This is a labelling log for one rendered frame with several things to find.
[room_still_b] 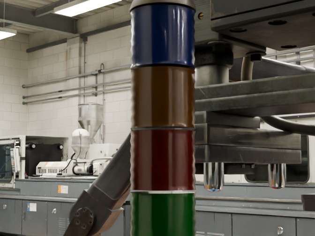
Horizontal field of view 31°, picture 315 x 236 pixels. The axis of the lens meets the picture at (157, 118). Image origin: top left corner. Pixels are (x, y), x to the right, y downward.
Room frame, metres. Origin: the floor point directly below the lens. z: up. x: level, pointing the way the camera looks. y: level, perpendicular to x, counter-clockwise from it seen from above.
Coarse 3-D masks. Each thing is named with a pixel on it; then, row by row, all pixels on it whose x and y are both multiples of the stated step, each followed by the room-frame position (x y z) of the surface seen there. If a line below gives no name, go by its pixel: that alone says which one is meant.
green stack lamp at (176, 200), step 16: (144, 192) 0.33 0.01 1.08; (160, 192) 0.33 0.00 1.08; (176, 192) 0.33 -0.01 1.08; (192, 192) 0.33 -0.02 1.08; (144, 208) 0.32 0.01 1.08; (160, 208) 0.31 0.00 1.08; (176, 208) 0.31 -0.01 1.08; (192, 208) 0.32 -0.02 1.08; (144, 224) 0.32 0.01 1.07; (160, 224) 0.31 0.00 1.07; (176, 224) 0.31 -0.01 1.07; (192, 224) 0.32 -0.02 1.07
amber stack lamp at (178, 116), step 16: (144, 80) 0.32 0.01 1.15; (160, 80) 0.31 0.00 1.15; (176, 80) 0.31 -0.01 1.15; (192, 80) 0.32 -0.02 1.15; (144, 96) 0.32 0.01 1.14; (160, 96) 0.31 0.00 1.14; (176, 96) 0.31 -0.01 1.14; (192, 96) 0.32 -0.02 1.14; (144, 112) 0.32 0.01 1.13; (160, 112) 0.31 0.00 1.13; (176, 112) 0.31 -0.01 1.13; (192, 112) 0.32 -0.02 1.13; (144, 128) 0.33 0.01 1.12; (160, 128) 0.33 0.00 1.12; (176, 128) 0.33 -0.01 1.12; (192, 128) 0.33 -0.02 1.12
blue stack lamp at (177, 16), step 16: (144, 16) 0.32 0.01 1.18; (160, 16) 0.31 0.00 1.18; (176, 16) 0.31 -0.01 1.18; (192, 16) 0.32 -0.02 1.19; (144, 32) 0.32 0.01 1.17; (160, 32) 0.31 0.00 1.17; (176, 32) 0.31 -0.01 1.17; (192, 32) 0.32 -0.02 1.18; (144, 48) 0.32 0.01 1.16; (160, 48) 0.31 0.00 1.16; (176, 48) 0.31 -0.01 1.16; (192, 48) 0.32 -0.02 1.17; (144, 64) 0.32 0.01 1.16; (160, 64) 0.32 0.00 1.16; (176, 64) 0.32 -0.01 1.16; (192, 64) 0.32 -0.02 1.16
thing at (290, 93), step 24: (216, 72) 0.60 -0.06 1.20; (312, 72) 0.50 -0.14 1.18; (216, 96) 0.56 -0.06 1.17; (240, 96) 0.54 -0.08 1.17; (264, 96) 0.53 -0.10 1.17; (288, 96) 0.51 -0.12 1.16; (312, 96) 0.50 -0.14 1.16; (216, 120) 0.57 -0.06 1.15; (240, 120) 0.61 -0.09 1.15; (216, 144) 0.54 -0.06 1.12; (240, 144) 0.57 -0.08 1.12; (264, 144) 0.60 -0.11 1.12; (288, 144) 0.64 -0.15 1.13; (216, 168) 0.55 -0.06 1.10; (240, 168) 0.61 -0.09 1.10
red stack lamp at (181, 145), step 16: (144, 144) 0.32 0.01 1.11; (160, 144) 0.31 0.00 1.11; (176, 144) 0.31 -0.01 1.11; (192, 144) 0.32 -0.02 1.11; (144, 160) 0.32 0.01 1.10; (160, 160) 0.31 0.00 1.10; (176, 160) 0.31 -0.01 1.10; (192, 160) 0.32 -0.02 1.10; (144, 176) 0.32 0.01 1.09; (160, 176) 0.31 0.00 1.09; (176, 176) 0.31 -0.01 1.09; (192, 176) 0.32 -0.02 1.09
